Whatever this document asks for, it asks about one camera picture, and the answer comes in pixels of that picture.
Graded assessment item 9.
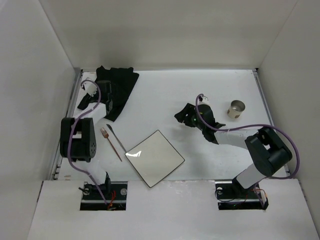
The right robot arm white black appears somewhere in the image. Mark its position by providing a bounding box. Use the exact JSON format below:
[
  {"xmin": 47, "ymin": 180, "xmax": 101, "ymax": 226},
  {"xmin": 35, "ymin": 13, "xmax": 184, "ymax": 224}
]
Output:
[{"xmin": 174, "ymin": 103, "xmax": 293, "ymax": 197}]

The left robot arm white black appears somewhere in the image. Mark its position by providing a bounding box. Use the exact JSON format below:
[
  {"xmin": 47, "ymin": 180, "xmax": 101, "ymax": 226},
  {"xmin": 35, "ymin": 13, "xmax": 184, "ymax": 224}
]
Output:
[{"xmin": 59, "ymin": 78, "xmax": 113, "ymax": 202}]

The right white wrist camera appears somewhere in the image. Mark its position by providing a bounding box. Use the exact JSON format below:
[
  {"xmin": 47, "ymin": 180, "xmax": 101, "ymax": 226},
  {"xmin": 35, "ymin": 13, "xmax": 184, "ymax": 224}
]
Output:
[{"xmin": 198, "ymin": 95, "xmax": 210, "ymax": 106}]

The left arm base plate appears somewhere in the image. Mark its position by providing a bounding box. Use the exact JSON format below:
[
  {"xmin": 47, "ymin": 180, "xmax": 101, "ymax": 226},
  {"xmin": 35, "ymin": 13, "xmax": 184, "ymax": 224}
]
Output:
[{"xmin": 78, "ymin": 181, "xmax": 128, "ymax": 211}]

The copper fork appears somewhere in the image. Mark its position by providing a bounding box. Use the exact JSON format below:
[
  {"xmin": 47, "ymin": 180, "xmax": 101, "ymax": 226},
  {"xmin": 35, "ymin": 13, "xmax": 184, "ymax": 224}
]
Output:
[{"xmin": 100, "ymin": 127, "xmax": 122, "ymax": 162}]

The purple cable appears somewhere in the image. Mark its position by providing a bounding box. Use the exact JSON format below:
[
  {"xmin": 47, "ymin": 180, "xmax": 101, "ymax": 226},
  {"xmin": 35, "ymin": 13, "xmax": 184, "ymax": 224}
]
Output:
[
  {"xmin": 67, "ymin": 79, "xmax": 111, "ymax": 205},
  {"xmin": 195, "ymin": 93, "xmax": 301, "ymax": 180}
]

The square white plate black rim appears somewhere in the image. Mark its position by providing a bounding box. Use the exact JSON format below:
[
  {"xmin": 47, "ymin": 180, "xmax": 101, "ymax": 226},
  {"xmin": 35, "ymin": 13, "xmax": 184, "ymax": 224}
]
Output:
[{"xmin": 125, "ymin": 130, "xmax": 185, "ymax": 189}]

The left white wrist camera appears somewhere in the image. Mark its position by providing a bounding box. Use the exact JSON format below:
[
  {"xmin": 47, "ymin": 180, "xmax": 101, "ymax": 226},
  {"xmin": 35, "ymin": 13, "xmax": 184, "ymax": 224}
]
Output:
[{"xmin": 80, "ymin": 78, "xmax": 98, "ymax": 97}]

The metal cup with paper sleeve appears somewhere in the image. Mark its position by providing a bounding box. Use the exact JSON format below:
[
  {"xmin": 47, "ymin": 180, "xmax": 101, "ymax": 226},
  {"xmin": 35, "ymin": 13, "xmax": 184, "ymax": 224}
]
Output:
[{"xmin": 227, "ymin": 100, "xmax": 246, "ymax": 119}]

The black cloth placemat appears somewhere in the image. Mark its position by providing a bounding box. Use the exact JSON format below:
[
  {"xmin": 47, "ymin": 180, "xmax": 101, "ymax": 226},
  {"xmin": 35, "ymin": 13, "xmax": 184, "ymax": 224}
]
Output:
[{"xmin": 77, "ymin": 66, "xmax": 140, "ymax": 122}]

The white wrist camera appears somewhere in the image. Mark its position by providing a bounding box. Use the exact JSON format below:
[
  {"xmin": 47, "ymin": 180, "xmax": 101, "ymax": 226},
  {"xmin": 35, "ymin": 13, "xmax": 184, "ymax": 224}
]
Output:
[
  {"xmin": 198, "ymin": 95, "xmax": 210, "ymax": 106},
  {"xmin": 80, "ymin": 78, "xmax": 98, "ymax": 97}
]

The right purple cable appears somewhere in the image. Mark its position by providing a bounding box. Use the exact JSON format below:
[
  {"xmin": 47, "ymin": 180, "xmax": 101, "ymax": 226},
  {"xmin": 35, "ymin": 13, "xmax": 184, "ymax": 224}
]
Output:
[{"xmin": 195, "ymin": 93, "xmax": 301, "ymax": 180}]

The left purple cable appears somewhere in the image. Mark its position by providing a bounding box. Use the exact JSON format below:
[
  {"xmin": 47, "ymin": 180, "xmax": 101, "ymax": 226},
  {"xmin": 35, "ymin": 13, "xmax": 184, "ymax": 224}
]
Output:
[{"xmin": 67, "ymin": 79, "xmax": 111, "ymax": 205}]

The silver table knife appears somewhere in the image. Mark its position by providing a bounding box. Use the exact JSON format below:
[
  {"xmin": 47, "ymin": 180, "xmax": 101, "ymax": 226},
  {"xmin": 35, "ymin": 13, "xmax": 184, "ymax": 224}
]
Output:
[{"xmin": 106, "ymin": 124, "xmax": 127, "ymax": 153}]

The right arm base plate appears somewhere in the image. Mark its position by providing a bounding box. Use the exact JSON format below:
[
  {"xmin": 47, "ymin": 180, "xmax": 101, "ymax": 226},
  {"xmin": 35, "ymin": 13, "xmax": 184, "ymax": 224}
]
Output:
[{"xmin": 214, "ymin": 181, "xmax": 269, "ymax": 211}]

